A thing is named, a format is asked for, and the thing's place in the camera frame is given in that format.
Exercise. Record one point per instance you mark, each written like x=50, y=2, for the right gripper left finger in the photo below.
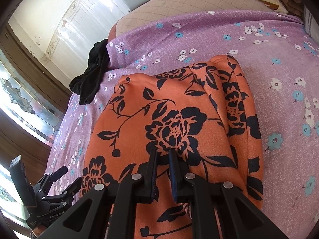
x=108, y=211

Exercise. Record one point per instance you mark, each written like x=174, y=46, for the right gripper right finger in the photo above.
x=218, y=210

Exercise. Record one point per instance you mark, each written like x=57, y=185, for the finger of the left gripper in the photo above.
x=73, y=188
x=47, y=180

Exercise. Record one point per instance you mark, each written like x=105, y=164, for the orange black floral garment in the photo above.
x=205, y=112

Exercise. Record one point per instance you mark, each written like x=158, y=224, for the brown door with stained glass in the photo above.
x=33, y=104

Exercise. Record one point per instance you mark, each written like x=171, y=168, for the black crumpled garment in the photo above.
x=86, y=85

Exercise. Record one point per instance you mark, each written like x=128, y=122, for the purple floral bed sheet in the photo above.
x=280, y=63

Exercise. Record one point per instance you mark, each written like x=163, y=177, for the striped pillow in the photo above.
x=310, y=25

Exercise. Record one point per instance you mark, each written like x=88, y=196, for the pink quilted mattress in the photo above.
x=156, y=10

